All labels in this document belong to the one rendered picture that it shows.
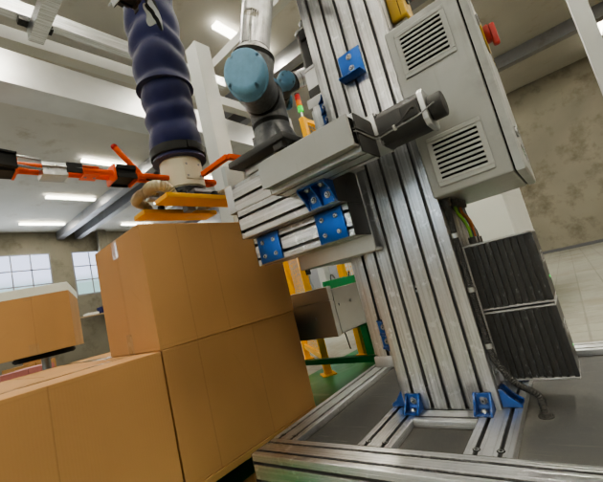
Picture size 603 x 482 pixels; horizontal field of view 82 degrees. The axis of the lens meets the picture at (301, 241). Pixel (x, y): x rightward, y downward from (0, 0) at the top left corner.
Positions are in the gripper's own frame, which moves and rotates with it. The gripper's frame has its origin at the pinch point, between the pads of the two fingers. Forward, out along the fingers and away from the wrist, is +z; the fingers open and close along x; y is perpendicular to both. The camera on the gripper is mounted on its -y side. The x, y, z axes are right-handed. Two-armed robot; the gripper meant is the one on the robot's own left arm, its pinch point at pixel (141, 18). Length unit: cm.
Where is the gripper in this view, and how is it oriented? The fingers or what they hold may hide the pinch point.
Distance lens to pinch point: 133.4
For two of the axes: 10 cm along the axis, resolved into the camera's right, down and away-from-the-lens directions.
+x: -6.0, 0.3, -8.0
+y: -7.6, 2.7, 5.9
